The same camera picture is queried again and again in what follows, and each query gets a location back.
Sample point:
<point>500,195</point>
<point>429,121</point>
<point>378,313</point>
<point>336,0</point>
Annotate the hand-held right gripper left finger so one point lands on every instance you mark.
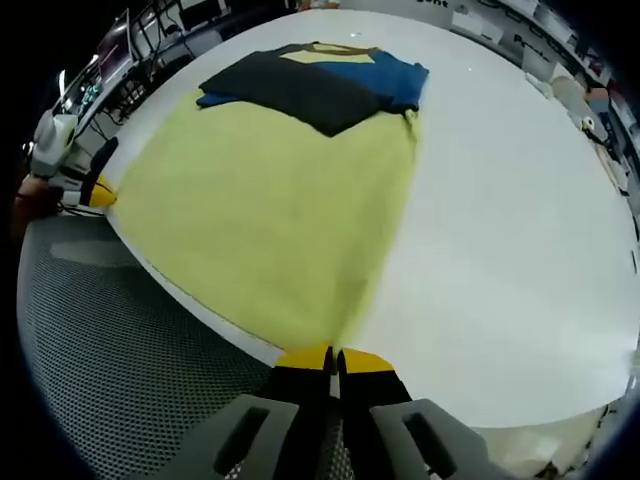
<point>250,435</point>

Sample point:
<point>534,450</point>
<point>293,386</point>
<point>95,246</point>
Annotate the person's left hand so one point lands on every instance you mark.
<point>32,197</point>

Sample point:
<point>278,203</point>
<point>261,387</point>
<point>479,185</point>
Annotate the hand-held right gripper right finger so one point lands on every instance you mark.
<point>400,435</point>

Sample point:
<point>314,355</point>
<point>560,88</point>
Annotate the beige cloth pile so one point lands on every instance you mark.
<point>612,170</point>

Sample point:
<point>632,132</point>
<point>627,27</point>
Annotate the yellow garment with blue sleeve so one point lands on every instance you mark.
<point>260,210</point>

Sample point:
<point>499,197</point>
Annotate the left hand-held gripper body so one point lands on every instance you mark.
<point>52,145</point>

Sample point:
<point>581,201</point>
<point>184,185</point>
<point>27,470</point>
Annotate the grey metal shelf rack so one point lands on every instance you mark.
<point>580,47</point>

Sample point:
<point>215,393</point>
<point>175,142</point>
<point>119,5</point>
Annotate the computer monitor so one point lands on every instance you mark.
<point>115,50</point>

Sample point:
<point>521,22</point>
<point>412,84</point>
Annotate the small white cloth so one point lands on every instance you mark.
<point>540,86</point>

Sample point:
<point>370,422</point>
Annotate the long grey desk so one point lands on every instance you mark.
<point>165,52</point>

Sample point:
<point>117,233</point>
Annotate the row of white storage bins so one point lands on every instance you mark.
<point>555,20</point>

